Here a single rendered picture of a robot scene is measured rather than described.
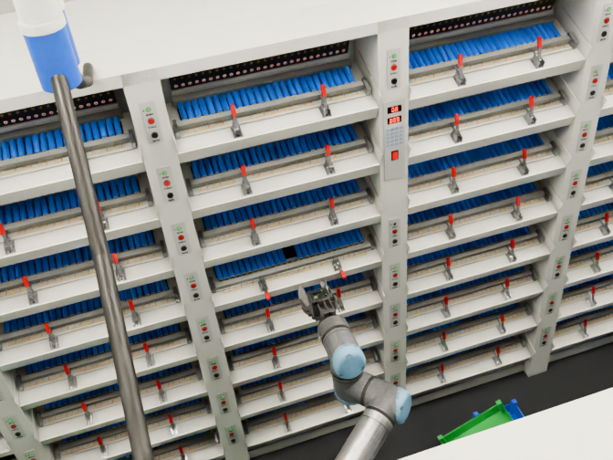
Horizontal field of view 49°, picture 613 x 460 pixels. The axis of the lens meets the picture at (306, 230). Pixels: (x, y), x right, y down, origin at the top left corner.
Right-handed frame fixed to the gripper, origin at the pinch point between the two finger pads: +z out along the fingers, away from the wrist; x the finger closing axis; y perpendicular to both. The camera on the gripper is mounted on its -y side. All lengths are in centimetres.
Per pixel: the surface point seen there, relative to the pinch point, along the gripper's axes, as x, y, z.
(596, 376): -128, -106, 8
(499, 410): -73, -94, 0
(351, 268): -18.9, -11.2, 16.4
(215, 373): 35, -43, 17
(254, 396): 23, -68, 23
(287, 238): 2.1, 9.1, 16.1
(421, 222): -50, -7, 26
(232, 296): 23.4, -10.1, 18.2
